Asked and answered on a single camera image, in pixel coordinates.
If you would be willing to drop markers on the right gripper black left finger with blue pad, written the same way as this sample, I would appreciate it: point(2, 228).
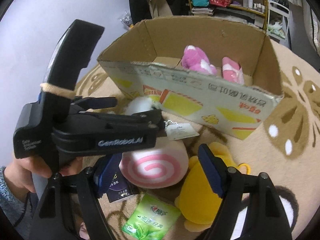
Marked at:
point(54, 218)

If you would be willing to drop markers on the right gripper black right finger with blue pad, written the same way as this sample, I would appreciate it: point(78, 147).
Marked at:
point(265, 217)

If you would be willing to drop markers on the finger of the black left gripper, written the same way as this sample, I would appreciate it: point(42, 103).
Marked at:
point(95, 103)
point(140, 124)

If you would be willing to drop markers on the black white pompom keychain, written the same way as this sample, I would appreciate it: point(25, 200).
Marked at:
point(141, 104)

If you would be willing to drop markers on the yellow bear plush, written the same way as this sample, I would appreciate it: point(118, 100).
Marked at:
point(197, 202)

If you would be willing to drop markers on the pink swirl roll plush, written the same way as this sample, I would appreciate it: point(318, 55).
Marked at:
point(162, 166)

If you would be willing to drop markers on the dark purple small box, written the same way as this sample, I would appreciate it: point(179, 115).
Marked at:
point(120, 188)

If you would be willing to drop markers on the magenta bear plush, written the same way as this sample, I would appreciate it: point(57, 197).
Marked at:
point(196, 60)

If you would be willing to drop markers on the green tissue pack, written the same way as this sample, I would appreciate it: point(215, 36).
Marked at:
point(151, 219)

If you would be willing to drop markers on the pink long plush pillow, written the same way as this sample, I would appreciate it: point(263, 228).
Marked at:
point(232, 72)

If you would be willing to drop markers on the person's left hand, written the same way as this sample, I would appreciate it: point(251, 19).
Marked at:
point(18, 175)

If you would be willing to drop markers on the white paper tag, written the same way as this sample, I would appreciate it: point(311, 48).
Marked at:
point(181, 131)

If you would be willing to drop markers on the open cardboard box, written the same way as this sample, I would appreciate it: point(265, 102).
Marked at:
point(146, 61)

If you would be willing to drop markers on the beige patterned plush rug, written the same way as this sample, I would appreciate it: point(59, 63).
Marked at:
point(285, 145)

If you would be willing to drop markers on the stack of books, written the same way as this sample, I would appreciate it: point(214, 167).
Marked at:
point(204, 11)

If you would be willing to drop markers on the wooden shelf unit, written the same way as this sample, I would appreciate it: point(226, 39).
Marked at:
point(253, 12)

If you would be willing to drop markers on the white rolling cart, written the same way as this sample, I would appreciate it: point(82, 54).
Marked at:
point(278, 21)

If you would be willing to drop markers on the cream quilted bedding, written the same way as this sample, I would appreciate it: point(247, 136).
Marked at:
point(311, 24)

